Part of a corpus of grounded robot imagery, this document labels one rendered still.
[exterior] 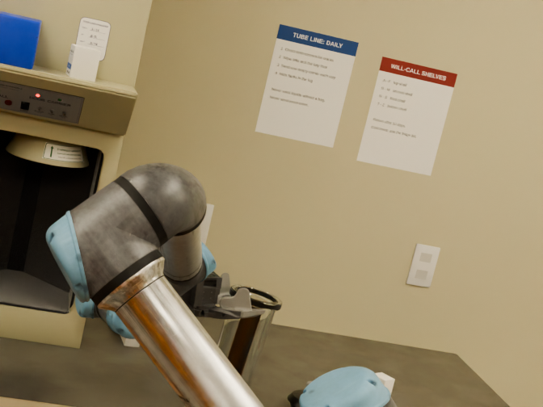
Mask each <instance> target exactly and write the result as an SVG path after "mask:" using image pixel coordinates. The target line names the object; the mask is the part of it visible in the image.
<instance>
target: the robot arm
mask: <svg viewBox="0 0 543 407"><path fill-rule="evenodd" d="M206 209H207V204H206V195H205V192H204V188H203V187H202V185H201V183H200V181H199V180H198V179H197V178H196V177H195V176H194V175H193V174H192V173H190V172H189V171H187V170H185V169H184V168H182V167H179V166H175V165H171V164H167V163H149V164H145V165H141V166H137V167H134V168H132V169H131V170H127V171H126V172H124V173H123V174H122V175H121V176H119V178H117V179H116V180H114V181H113V182H111V183H109V184H108V185H106V186H105V187H104V188H103V189H101V190H100V191H98V192H96V193H95V194H94V195H92V196H91V197H90V198H88V199H87V200H85V201H84V202H82V203H80V204H79V205H78V206H77V207H76V208H74V209H73V210H71V211H68V212H66V214H65V215H64V216H63V217H62V218H61V219H59V220H58V221H57V222H55V223H54V224H52V225H51V226H50V227H49V228H48V230H47V233H46V242H47V243H48V247H49V249H50V250H51V252H52V254H53V257H54V258H55V260H56V262H57V265H58V266H59V268H60V269H61V272H62V274H63V275H64V276H65V279H66V281H67V283H68V284H69V286H70V287H71V289H72V291H73V292H74V294H75V305H76V309H77V312H78V315H79V316H80V317H87V318H92V319H95V318H101V319H102V320H103V321H105V322H106V323H107V324H108V326H109V327H110V328H111V330H113V331H114V332H115V333H117V334H119V335H120V336H122V337H124V338H128V339H136V340H137V342H138V343H139V345H140V346H141V348H142V349H143V350H144V351H145V353H146V354H147V355H148V356H149V358H150V359H151V360H152V362H153V363H154V365H155V366H156V367H157V369H158V370H159V371H160V372H161V373H162V375H163V376H164V377H165V379H166V380H167V382H168V383H169V384H170V386H171V387H172V388H173V389H174V390H175V392H176V393H177V395H178V396H179V398H180V399H181V400H182V401H183V403H184V404H185V405H186V406H187V407H264V406H263V404H262V403H261V402H260V400H259V399H258V397H257V396H256V395H255V394H254V393H253V392H252V390H251V389H250V387H249V386H248V385H247V383H246V382H245V381H244V379H243V378H242V377H241V376H240V375H239V373H238V372H237V371H236V369H235V368H234V366H233V365H232V364H231V362H230V361H229V360H228V359H227V358H226V357H225V355H224V354H223V352H222V351H221V349H220V348H219V347H218V345H217V344H216V343H215V342H214V341H213V339H212V338H211V337H210V335H209V334H208V332H207V331H206V330H205V329H204V327H203V326H202V325H201V324H200V322H199V321H198V320H197V318H196V317H211V318H216V319H239V318H249V317H257V316H259V315H261V314H264V313H265V310H264V309H260V308H251V302H250V292H249V290H248V289H246V288H240V289H238V291H237V293H236V294H235V295H234V296H233V297H232V296H231V295H230V293H229V290H230V280H229V274H228V273H223V274H222V275H221V277H220V276H219V275H218V274H216V273H215V272H214V270H215V269H216V266H217V264H216V261H215V259H214V257H213V255H212V253H211V252H210V250H209V249H208V247H207V246H206V245H205V244H204V243H203V242H202V241H201V227H200V224H201V223H202V221H203V219H204V217H205V214H206ZM215 304H219V305H220V307H217V306H216V305H215ZM299 403H300V407H397V406H396V404H395V403H394V400H393V399H392V397H391V394H390V391H389V389H388V388H387V387H385V386H384V384H383V383H382V382H381V381H380V379H379V378H378V376H377V375H376V374H375V373H374V372H373V371H371V370H369V369H368V368H366V367H357V366H351V367H341V368H338V369H335V370H333V371H329V372H327V373H326V374H324V375H322V376H319V377H318V378H317V379H316V380H314V381H312V382H311V383H310V384H309V385H308V386H307V387H306V388H305V389H304V391H303V393H302V394H301V396H300V400H299Z"/></svg>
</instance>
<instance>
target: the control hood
mask: <svg viewBox="0 0 543 407"><path fill-rule="evenodd" d="M0 80H2V81H6V82H13V83H17V84H21V85H25V86H32V87H36V88H40V89H44V90H51V91H56V92H59V93H63V94H71V95H75V96H78V97H83V98H85V99H84V103H83V106H82V112H81V115H80V119H79V122H78V124H74V123H70V122H65V121H61V120H54V119H49V118H45V117H41V116H37V115H30V114H26V113H22V112H17V111H10V110H6V109H1V108H0V111H4V112H9V113H13V114H17V115H24V116H28V117H32V118H37V119H41V120H48V121H52V122H57V123H61V124H68V125H73V126H77V127H81V128H89V129H93V130H97V131H100V132H108V133H112V134H116V135H121V136H123V135H125V134H126V132H127V129H128V124H129V121H130V119H131V116H132V113H133V108H134V106H135V103H136V101H137V96H138V94H137V92H136V91H135V89H134V88H133V86H127V85H124V84H119V83H115V82H109V81H104V80H101V79H97V78H96V79H95V82H91V81H87V80H82V79H78V78H71V77H69V76H68V75H67V74H66V72H63V71H59V70H55V69H48V68H45V67H40V66H36V65H33V68H32V69H25V68H20V67H16V66H12V65H5V64H1V63H0Z"/></svg>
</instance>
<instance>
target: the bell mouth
mask: <svg viewBox="0 0 543 407"><path fill-rule="evenodd" d="M6 151H7V152H8V153H11V154H13V155H15V156H16V157H21V158H23V159H26V160H29V161H33V162H39V163H42V164H46V165H51V166H61V167H69V168H83V167H87V166H89V165H90V164H89V161H88V157H87V153H86V147H85V146H82V145H75V144H70V143H66V142H62V141H55V140H50V139H46V138H41V137H37V136H29V135H25V134H21V133H16V134H15V135H14V136H13V138H12V139H11V141H10V142H9V144H8V145H7V146H6Z"/></svg>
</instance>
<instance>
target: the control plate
mask: <svg viewBox="0 0 543 407"><path fill-rule="evenodd" d="M35 94H40V97H36V96H35ZM57 99H62V102H58V101H57ZM84 99H85V98H83V97H78V96H75V95H71V94H63V93H59V92H56V91H51V90H44V89H40V88H36V87H32V86H25V85H21V84H17V83H13V82H6V81H2V80H0V108H1V109H6V110H10V111H17V112H22V113H26V114H30V115H37V116H41V117H45V118H49V119H54V120H61V121H65V122H70V123H74V124H78V122H79V119H80V115H81V112H82V106H83V103H84ZM6 100H10V101H11V102H12V104H11V105H10V106H8V105H6V104H5V101H6ZM22 101H23V102H27V103H30V105H29V110H24V109H20V107H21V102H22ZM37 107H42V110H40V111H39V110H38V109H37ZM50 109H53V110H54V112H53V113H51V111H50ZM63 111H65V112H66V115H63V114H62V112H63Z"/></svg>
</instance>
